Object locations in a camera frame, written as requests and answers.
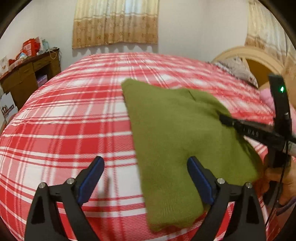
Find green orange cream striped sweater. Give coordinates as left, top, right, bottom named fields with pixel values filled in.
left=121, top=79, right=263, bottom=232

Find person's right hand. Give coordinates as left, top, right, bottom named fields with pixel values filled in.
left=254, top=152, right=296, bottom=207

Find pink padded garment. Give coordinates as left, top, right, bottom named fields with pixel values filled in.
left=259, top=88, right=275, bottom=111

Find beige wooden headboard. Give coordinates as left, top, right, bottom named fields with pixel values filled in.
left=211, top=46, right=284, bottom=89

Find grey floral pillow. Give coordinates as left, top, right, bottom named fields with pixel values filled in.
left=213, top=57, right=258, bottom=88

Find beige curtain on right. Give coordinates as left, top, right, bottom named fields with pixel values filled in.
left=245, top=1, right=295, bottom=80

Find red white plaid bedsheet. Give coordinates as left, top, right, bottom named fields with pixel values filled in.
left=1, top=53, right=273, bottom=240

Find white paper bag with logo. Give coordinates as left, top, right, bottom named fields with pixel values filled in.
left=1, top=92, right=18, bottom=123

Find brown wooden desk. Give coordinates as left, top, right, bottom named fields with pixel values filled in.
left=1, top=48, right=61, bottom=109

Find white card box on desk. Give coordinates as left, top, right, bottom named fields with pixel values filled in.
left=0, top=56, right=9, bottom=76

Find red gift boxes on desk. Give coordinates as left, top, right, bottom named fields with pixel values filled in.
left=9, top=37, right=42, bottom=65

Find beige patterned window curtain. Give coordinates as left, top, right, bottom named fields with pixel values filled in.
left=72, top=0, right=159, bottom=49

